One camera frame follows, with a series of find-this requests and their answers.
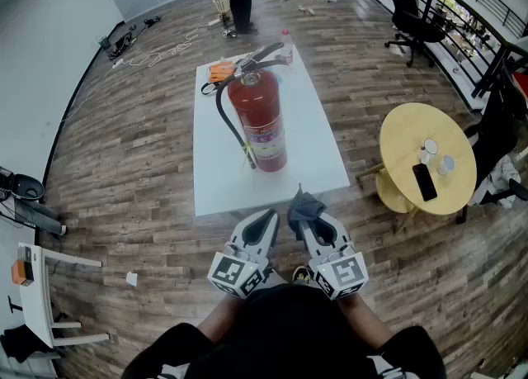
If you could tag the white paper scrap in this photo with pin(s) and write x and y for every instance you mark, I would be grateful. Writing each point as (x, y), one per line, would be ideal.
(131, 279)

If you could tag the white mug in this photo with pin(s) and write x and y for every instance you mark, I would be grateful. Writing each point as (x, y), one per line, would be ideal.
(430, 148)

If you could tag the black bag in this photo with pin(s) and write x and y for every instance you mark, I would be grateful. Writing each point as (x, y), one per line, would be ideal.
(24, 342)

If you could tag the person's left forearm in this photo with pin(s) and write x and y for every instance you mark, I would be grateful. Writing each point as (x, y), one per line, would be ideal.
(218, 319)

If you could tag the dark grey cloth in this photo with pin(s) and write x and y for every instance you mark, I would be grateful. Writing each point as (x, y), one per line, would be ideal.
(303, 208)

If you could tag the white side table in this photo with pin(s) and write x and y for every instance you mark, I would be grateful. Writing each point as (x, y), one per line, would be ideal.
(33, 303)

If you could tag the orange box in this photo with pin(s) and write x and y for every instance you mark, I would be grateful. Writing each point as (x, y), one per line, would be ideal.
(21, 273)

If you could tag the small black stand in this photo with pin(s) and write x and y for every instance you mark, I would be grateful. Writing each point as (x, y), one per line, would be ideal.
(14, 307)

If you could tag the white power strip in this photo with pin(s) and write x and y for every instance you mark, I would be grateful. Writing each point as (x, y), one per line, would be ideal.
(118, 63)

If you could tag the person's yellow black shoe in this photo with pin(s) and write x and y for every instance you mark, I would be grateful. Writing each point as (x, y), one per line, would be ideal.
(301, 275)

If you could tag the person's right forearm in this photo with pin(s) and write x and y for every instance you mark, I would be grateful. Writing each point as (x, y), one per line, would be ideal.
(363, 319)

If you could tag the red fire extinguisher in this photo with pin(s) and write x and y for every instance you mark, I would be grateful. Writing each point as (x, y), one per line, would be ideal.
(257, 100)

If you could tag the small black grey box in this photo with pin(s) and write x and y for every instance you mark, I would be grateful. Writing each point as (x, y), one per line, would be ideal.
(25, 253)

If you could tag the clear plastic bottle red cap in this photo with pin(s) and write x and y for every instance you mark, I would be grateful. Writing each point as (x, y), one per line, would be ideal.
(287, 49)

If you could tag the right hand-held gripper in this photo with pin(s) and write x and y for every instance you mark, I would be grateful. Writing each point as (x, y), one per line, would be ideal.
(342, 274)

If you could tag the black office chair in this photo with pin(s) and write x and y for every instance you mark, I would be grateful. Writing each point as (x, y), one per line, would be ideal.
(408, 18)

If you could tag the pile of black equipment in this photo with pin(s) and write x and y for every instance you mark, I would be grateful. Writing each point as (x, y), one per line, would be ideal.
(123, 43)

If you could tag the person in black t-shirt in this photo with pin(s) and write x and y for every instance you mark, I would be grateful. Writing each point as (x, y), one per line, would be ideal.
(288, 336)

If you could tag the aluminium ladder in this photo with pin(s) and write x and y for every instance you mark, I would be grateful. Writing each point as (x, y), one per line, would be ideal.
(24, 369)

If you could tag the beige bucket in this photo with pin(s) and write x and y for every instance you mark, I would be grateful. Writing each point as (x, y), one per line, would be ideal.
(221, 6)

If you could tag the small white cup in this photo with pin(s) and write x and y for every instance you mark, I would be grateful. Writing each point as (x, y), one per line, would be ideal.
(445, 164)

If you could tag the black metal railing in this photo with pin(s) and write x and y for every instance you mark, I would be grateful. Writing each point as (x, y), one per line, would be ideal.
(493, 72)

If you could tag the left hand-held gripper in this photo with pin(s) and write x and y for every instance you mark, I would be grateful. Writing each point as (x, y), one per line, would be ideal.
(235, 272)

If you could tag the black smartphone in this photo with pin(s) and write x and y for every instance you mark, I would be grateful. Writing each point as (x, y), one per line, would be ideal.
(425, 182)

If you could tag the round yellow table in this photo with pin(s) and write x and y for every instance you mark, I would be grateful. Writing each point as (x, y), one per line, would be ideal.
(412, 129)

